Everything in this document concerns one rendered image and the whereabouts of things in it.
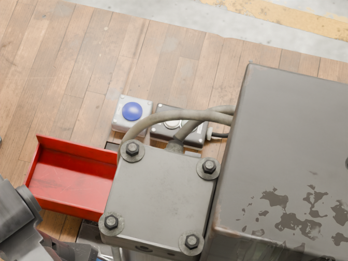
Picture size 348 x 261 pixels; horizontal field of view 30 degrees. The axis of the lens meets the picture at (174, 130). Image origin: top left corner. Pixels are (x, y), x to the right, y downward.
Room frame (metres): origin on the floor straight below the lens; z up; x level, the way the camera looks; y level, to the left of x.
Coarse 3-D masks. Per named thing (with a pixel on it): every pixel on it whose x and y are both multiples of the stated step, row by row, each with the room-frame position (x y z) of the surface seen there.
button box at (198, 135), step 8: (160, 104) 0.59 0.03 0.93; (152, 128) 0.54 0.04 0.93; (160, 128) 0.54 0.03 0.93; (168, 128) 0.54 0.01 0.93; (176, 128) 0.54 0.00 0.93; (200, 128) 0.55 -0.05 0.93; (208, 128) 0.55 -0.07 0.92; (152, 136) 0.53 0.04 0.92; (160, 136) 0.53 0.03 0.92; (168, 136) 0.53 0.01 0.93; (192, 136) 0.53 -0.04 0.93; (200, 136) 0.53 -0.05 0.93; (208, 136) 0.54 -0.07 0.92; (216, 136) 0.54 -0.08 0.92; (224, 136) 0.54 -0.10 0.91; (184, 144) 0.52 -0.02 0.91; (192, 144) 0.52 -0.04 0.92; (200, 144) 0.52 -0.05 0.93
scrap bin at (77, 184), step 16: (48, 144) 0.49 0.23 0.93; (64, 144) 0.48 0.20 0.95; (80, 144) 0.48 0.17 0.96; (32, 160) 0.45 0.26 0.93; (48, 160) 0.47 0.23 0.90; (64, 160) 0.47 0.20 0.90; (80, 160) 0.47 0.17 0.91; (96, 160) 0.47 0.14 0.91; (112, 160) 0.47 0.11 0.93; (32, 176) 0.43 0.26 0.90; (48, 176) 0.44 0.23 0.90; (64, 176) 0.44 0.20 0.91; (80, 176) 0.44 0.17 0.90; (96, 176) 0.44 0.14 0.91; (112, 176) 0.45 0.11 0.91; (32, 192) 0.40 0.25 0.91; (48, 192) 0.40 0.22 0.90; (64, 192) 0.41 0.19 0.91; (80, 192) 0.41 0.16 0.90; (96, 192) 0.41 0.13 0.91; (48, 208) 0.37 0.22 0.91; (64, 208) 0.36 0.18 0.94; (80, 208) 0.36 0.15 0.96; (96, 208) 0.38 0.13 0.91
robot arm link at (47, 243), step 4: (36, 228) 0.26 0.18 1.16; (40, 232) 0.25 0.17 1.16; (44, 236) 0.25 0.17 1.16; (48, 236) 0.25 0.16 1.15; (48, 240) 0.24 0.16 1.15; (44, 244) 0.24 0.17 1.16; (48, 244) 0.24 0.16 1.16; (0, 256) 0.21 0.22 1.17; (4, 256) 0.21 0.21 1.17; (8, 260) 0.21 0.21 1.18
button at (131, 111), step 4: (128, 104) 0.58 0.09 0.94; (132, 104) 0.58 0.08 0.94; (136, 104) 0.59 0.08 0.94; (124, 108) 0.57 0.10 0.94; (128, 108) 0.57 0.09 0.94; (132, 108) 0.58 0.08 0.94; (136, 108) 0.58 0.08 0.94; (140, 108) 0.58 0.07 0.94; (124, 112) 0.57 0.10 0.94; (128, 112) 0.57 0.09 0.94; (132, 112) 0.57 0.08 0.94; (136, 112) 0.57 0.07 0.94; (140, 112) 0.57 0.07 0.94; (124, 116) 0.56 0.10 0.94; (128, 116) 0.56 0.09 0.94; (132, 116) 0.56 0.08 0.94; (136, 116) 0.56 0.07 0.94; (140, 116) 0.56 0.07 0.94; (128, 120) 0.55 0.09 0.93; (132, 120) 0.55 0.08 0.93
